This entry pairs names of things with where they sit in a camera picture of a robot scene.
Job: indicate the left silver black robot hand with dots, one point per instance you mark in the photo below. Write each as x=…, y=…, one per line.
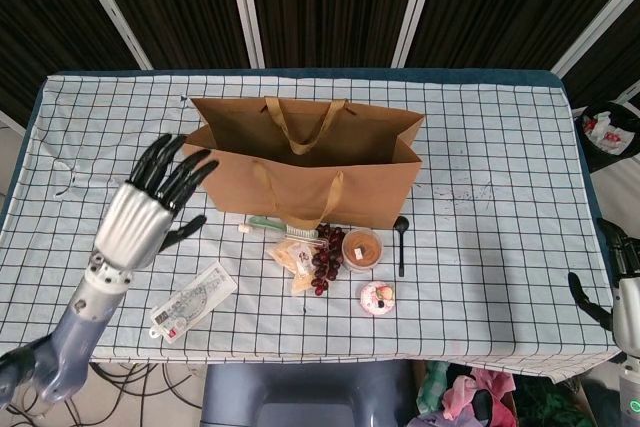
x=132, y=222

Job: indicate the pink frosted donut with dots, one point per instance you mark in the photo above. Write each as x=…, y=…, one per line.
x=376, y=298

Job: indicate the clear packaged ruler set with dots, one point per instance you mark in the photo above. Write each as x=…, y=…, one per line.
x=195, y=299

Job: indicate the yellow snack packet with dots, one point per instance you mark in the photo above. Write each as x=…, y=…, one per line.
x=290, y=254

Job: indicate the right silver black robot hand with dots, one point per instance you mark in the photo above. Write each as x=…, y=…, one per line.
x=629, y=307

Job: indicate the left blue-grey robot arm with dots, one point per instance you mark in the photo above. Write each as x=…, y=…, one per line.
x=75, y=332

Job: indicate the white black checkered tablecloth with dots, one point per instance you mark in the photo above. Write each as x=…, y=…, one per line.
x=500, y=147

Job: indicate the grey-blue robot torso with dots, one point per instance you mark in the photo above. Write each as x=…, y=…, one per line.
x=300, y=392

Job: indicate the brown paper shopping bag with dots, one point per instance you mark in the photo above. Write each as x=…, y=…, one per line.
x=360, y=187

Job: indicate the black trash bin with waste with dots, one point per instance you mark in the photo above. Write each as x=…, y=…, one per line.
x=607, y=134

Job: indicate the round brown cake cup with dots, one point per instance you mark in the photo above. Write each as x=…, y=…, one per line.
x=362, y=249

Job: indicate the white partition frame post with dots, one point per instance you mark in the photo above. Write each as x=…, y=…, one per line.
x=112, y=7
x=595, y=27
x=417, y=7
x=245, y=7

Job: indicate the colourful pile of clothes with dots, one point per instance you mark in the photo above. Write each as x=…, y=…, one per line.
x=475, y=392

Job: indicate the red grape bunch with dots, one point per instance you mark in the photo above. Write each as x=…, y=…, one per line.
x=325, y=262

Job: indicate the black plastic spoon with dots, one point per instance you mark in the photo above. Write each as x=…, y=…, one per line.
x=401, y=252

